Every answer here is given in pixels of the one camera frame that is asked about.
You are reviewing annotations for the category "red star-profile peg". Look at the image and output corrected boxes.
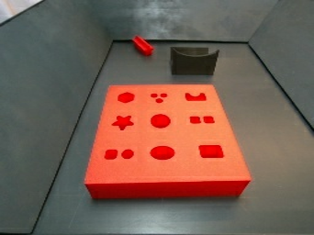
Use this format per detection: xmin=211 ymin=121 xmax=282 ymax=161
xmin=132 ymin=36 xmax=154 ymax=56

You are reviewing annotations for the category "red shape-sorting board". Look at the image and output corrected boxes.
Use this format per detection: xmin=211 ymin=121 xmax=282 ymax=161
xmin=84 ymin=84 xmax=251 ymax=199

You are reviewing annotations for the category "black curved fixture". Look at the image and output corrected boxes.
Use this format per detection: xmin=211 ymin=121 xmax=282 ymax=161
xmin=171 ymin=47 xmax=219 ymax=75

